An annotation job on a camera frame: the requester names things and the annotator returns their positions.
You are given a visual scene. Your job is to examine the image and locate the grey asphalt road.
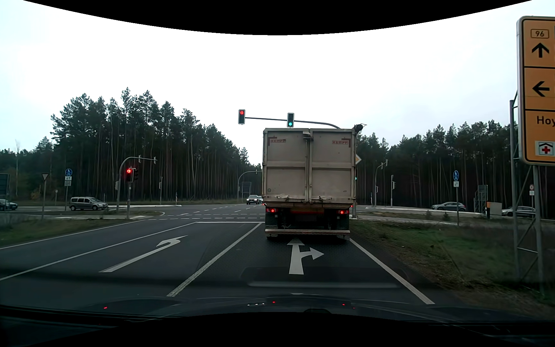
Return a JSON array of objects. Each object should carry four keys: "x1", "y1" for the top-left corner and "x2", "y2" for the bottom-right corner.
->
[{"x1": 0, "y1": 202, "x2": 555, "y2": 309}]

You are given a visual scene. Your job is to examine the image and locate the large yellow direction sign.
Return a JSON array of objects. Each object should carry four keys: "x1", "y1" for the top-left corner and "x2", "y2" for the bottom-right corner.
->
[{"x1": 509, "y1": 16, "x2": 555, "y2": 297}]

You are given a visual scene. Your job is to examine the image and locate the blue round sign on post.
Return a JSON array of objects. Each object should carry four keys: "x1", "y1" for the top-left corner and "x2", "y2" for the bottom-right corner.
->
[
  {"x1": 452, "y1": 170, "x2": 460, "y2": 227},
  {"x1": 64, "y1": 168, "x2": 73, "y2": 211}
]

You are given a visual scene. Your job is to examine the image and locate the give way sign on post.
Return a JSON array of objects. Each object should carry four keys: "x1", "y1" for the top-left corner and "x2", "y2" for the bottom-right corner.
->
[{"x1": 40, "y1": 173, "x2": 50, "y2": 221}]

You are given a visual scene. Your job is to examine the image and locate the grey tipper lorry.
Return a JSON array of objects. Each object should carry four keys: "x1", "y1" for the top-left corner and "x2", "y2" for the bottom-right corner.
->
[{"x1": 261, "y1": 127, "x2": 358, "y2": 241}]

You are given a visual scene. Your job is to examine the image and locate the silver car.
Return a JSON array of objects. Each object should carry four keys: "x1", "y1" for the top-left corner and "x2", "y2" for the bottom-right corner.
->
[{"x1": 501, "y1": 206, "x2": 537, "y2": 218}]

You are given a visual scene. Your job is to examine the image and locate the kerbed traffic island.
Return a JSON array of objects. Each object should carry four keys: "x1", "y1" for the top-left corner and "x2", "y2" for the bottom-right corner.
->
[{"x1": 17, "y1": 208, "x2": 165, "y2": 221}]

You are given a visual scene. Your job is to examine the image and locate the car's own bonnet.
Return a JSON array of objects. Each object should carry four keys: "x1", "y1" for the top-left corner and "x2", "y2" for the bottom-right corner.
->
[{"x1": 0, "y1": 294, "x2": 555, "y2": 347}]

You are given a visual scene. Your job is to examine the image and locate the pine wood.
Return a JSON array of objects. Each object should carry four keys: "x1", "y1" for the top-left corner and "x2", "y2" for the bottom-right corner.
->
[
  {"x1": 0, "y1": 87, "x2": 263, "y2": 202},
  {"x1": 356, "y1": 120, "x2": 555, "y2": 222}
]

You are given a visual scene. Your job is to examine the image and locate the grass verge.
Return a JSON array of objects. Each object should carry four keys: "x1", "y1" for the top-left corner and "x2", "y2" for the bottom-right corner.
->
[{"x1": 350, "y1": 212, "x2": 555, "y2": 321}]

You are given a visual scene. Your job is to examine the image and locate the road markings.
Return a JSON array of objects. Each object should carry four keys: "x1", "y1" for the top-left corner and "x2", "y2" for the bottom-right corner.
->
[{"x1": 0, "y1": 205, "x2": 436, "y2": 305}]

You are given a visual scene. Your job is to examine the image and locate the traffic light on curved post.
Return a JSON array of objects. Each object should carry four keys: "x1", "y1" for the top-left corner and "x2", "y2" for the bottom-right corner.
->
[{"x1": 115, "y1": 155, "x2": 158, "y2": 220}]

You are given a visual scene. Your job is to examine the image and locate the grey car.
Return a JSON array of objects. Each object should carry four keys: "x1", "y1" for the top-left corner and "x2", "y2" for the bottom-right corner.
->
[{"x1": 431, "y1": 201, "x2": 467, "y2": 212}]

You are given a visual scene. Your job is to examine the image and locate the grey van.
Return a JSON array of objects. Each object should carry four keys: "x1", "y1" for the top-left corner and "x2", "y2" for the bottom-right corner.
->
[{"x1": 69, "y1": 196, "x2": 109, "y2": 212}]

